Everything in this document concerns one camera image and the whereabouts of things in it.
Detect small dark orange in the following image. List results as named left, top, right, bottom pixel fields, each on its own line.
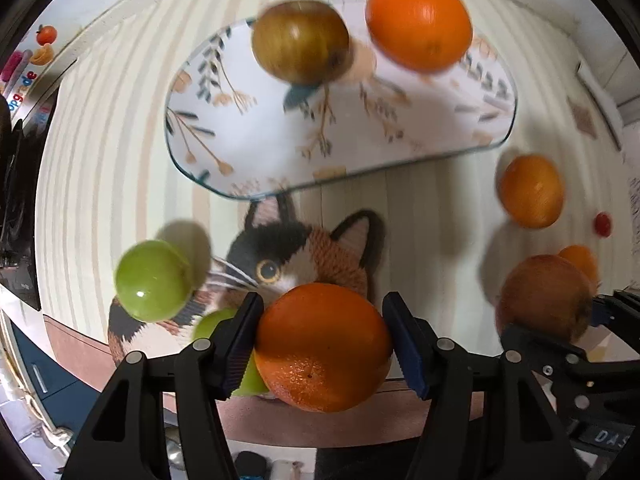
left=557, top=245, right=600, bottom=291

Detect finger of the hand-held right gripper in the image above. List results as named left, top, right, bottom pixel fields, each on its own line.
left=500, top=324, right=640, bottom=392
left=591, top=289, right=640, bottom=356

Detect red and green apple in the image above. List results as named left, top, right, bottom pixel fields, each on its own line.
left=251, top=1, right=351, bottom=85

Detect blue kitchen cabinet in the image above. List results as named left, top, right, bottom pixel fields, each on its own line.
left=10, top=310, right=101, bottom=421

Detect colourful wall stickers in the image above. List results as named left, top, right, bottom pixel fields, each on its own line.
left=0, top=24, right=58, bottom=111

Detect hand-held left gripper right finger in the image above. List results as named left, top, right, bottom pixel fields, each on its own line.
left=382, top=291, right=583, bottom=480

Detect textured orange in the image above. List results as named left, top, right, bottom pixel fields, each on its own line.
left=254, top=282, right=394, bottom=413

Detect smooth tangerine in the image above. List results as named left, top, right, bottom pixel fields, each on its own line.
left=497, top=154, right=566, bottom=229

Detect reddish brown apple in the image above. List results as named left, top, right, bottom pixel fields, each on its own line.
left=497, top=255, right=597, bottom=343

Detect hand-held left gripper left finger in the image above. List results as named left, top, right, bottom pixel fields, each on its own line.
left=62, top=291, right=266, bottom=480

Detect large orange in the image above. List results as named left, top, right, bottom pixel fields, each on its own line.
left=365, top=0, right=473, bottom=73

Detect floral oval plate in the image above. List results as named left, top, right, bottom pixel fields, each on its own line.
left=165, top=0, right=518, bottom=200

